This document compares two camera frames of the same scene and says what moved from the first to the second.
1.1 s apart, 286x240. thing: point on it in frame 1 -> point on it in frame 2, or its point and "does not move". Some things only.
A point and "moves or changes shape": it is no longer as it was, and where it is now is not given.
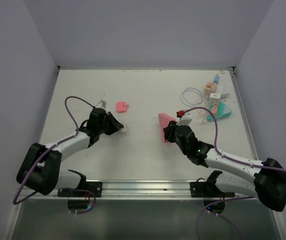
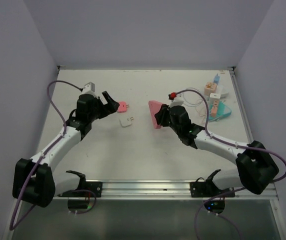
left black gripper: x=115 y=125 -> x=112 y=105
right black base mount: x=208 y=189 does not move
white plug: x=125 y=128 -> x=125 y=121
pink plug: x=121 y=107 does not move
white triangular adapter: x=223 y=90 does not move
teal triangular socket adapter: x=223 y=110 does not move
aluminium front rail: x=121 y=191 does not move
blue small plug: x=216 y=79 does not move
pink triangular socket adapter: x=164 y=120 moves or changes shape
